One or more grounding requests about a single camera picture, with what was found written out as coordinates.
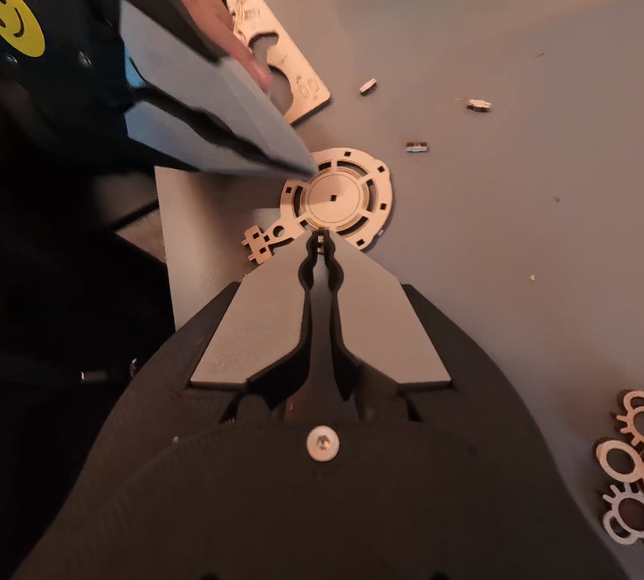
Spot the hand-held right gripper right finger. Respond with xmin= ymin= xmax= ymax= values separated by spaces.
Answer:
xmin=323 ymin=229 xmax=453 ymax=402

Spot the wooden gear ring part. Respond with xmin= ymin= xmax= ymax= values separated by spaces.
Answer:
xmin=595 ymin=438 xmax=644 ymax=484
xmin=615 ymin=389 xmax=644 ymax=446
xmin=600 ymin=483 xmax=644 ymax=546

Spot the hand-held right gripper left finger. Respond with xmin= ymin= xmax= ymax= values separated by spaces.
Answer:
xmin=189 ymin=229 xmax=324 ymax=410

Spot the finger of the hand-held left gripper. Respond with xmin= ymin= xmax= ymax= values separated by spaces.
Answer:
xmin=120 ymin=0 xmax=319 ymax=177
xmin=125 ymin=100 xmax=304 ymax=176

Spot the wooden laser-cut part sheet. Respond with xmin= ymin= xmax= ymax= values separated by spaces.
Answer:
xmin=220 ymin=0 xmax=333 ymax=126

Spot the round wooden model part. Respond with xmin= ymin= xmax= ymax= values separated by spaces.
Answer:
xmin=241 ymin=148 xmax=394 ymax=265

